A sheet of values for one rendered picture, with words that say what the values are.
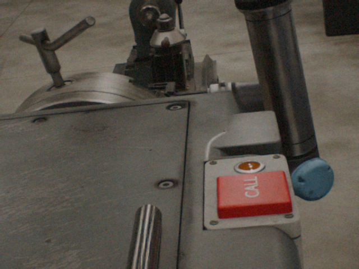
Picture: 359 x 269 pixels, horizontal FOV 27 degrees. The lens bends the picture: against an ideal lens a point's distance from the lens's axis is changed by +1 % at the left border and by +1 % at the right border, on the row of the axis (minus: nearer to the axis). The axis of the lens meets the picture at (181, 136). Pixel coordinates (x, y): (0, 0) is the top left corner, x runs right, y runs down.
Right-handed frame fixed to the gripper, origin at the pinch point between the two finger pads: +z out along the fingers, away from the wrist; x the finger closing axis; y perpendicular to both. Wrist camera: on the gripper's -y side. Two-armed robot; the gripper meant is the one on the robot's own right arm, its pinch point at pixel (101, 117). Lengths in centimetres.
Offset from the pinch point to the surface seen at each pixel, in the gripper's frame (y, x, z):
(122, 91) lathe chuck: -30.0, 14.1, -9.2
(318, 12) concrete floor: 509, -101, -102
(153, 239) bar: -81, 19, -18
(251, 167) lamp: -67, 17, -26
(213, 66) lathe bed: 105, -23, -19
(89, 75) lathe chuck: -24.9, 15.4, -4.0
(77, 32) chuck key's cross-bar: -44, 26, -7
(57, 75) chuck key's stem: -27.9, 16.7, 0.0
